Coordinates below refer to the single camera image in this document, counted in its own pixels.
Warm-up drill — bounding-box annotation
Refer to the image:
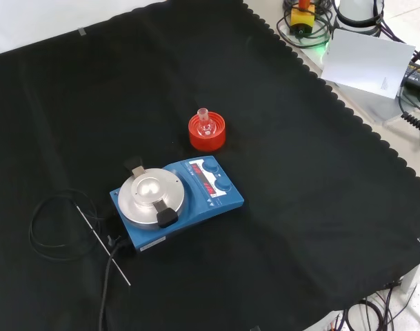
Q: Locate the clear round-bottom flask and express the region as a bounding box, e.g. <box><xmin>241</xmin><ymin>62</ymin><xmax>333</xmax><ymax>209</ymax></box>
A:
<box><xmin>197</xmin><ymin>107</ymin><xmax>217</xmax><ymax>137</ymax></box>

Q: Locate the heater with blue base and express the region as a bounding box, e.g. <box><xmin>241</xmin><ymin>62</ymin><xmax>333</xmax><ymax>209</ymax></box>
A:
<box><xmin>109</xmin><ymin>155</ymin><xmax>246</xmax><ymax>254</ymax></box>

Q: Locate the black bench cloth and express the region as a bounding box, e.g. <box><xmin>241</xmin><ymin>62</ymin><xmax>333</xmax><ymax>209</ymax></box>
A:
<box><xmin>0</xmin><ymin>0</ymin><xmax>420</xmax><ymax>331</ymax></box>

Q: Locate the thin metal probe rod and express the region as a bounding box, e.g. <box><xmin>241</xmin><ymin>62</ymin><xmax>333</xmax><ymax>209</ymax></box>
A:
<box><xmin>74</xmin><ymin>203</ymin><xmax>132</xmax><ymax>287</ymax></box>

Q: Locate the yellow stop button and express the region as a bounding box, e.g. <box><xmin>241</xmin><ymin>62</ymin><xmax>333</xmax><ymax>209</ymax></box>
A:
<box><xmin>289</xmin><ymin>0</ymin><xmax>316</xmax><ymax>37</ymax></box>

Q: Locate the white paper board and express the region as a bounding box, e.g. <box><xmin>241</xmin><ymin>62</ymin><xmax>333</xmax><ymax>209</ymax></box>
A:
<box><xmin>320</xmin><ymin>28</ymin><xmax>417</xmax><ymax>101</ymax></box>

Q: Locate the black power adapter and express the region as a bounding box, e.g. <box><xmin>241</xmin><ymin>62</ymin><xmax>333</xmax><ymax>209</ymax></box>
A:
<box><xmin>401</xmin><ymin>61</ymin><xmax>420</xmax><ymax>97</ymax></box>

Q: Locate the red flask support ring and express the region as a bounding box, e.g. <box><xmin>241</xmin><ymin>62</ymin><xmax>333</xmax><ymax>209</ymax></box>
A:
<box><xmin>188</xmin><ymin>110</ymin><xmax>228</xmax><ymax>152</ymax></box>

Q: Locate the thick black power cable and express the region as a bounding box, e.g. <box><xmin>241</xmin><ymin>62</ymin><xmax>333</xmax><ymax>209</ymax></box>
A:
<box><xmin>98</xmin><ymin>237</ymin><xmax>131</xmax><ymax>331</ymax></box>

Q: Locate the green cable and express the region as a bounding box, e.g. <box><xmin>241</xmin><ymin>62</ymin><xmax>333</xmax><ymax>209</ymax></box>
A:
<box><xmin>277</xmin><ymin>0</ymin><xmax>334</xmax><ymax>50</ymax></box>

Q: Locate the thin black probe cable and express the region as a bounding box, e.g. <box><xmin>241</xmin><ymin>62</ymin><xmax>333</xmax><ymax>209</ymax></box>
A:
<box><xmin>28</xmin><ymin>188</ymin><xmax>121</xmax><ymax>261</ymax></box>

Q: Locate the black coiled cable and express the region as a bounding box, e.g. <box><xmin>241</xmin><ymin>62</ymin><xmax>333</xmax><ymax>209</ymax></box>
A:
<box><xmin>400</xmin><ymin>112</ymin><xmax>420</xmax><ymax>131</ymax></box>

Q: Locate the purple cable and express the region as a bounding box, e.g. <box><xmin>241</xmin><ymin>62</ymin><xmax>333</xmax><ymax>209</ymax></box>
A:
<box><xmin>384</xmin><ymin>285</ymin><xmax>396</xmax><ymax>330</ymax></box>

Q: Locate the white bench bracket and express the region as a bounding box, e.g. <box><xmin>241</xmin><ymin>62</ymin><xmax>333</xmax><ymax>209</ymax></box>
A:
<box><xmin>400</xmin><ymin>263</ymin><xmax>420</xmax><ymax>294</ymax></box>

